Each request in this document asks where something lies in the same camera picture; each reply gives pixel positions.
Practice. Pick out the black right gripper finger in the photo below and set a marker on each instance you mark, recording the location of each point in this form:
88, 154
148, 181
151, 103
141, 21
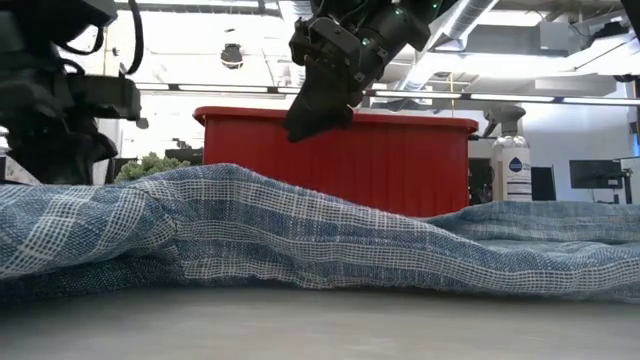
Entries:
305, 115
337, 107

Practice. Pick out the blue white-striped button shirt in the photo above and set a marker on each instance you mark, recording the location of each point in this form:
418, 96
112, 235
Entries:
300, 240

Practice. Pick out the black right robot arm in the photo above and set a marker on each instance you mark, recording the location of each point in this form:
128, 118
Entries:
400, 25

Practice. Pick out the red plastic laundry bin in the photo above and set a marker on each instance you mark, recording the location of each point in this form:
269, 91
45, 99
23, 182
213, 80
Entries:
400, 165

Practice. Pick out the long ceiling light strip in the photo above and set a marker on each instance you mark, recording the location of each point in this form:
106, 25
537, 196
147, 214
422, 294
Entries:
225, 88

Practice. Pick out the small green succulent plant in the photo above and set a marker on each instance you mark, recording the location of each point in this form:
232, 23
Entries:
150, 167

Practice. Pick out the clear spray bottle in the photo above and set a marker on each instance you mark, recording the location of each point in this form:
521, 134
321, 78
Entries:
515, 170

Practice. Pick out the black computer monitor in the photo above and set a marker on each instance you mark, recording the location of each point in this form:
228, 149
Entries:
543, 184
595, 174

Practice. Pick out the black ceiling dome camera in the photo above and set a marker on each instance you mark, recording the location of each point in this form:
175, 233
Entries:
231, 55

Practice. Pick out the silver ventilation duct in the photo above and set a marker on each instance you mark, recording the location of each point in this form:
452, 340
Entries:
465, 20

